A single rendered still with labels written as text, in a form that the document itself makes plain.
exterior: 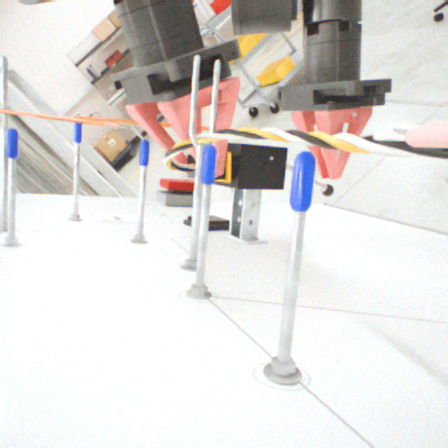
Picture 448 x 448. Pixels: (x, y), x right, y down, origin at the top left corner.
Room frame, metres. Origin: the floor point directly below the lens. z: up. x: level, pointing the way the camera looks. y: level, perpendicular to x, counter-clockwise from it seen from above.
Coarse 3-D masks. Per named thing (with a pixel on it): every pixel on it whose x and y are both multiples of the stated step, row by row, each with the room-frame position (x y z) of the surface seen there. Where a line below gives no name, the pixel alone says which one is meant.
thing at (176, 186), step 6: (162, 180) 0.64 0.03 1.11; (168, 180) 0.62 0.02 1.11; (174, 180) 0.62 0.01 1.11; (180, 180) 0.63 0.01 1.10; (186, 180) 0.64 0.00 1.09; (192, 180) 0.64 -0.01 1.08; (162, 186) 0.63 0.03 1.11; (168, 186) 0.60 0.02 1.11; (174, 186) 0.61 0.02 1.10; (180, 186) 0.61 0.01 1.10; (186, 186) 0.61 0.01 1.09; (192, 186) 0.61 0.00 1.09; (174, 192) 0.61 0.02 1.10; (180, 192) 0.62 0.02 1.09; (186, 192) 0.62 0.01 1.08; (192, 192) 0.62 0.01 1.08
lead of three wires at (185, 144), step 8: (200, 136) 0.30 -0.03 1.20; (176, 144) 0.32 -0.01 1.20; (184, 144) 0.31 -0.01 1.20; (192, 144) 0.31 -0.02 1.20; (168, 152) 0.33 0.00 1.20; (176, 152) 0.32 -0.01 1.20; (168, 160) 0.34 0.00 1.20; (168, 168) 0.36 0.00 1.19; (176, 168) 0.36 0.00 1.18; (184, 168) 0.37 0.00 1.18; (192, 168) 0.37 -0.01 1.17
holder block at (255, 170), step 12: (228, 144) 0.39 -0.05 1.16; (240, 144) 0.38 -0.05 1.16; (252, 144) 0.38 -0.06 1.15; (240, 156) 0.38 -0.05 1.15; (252, 156) 0.38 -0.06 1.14; (264, 156) 0.39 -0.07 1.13; (276, 156) 0.39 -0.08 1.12; (240, 168) 0.38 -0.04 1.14; (252, 168) 0.38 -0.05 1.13; (264, 168) 0.39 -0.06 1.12; (276, 168) 0.39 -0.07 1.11; (240, 180) 0.37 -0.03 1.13; (252, 180) 0.38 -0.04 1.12; (264, 180) 0.38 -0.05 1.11; (276, 180) 0.39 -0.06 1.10
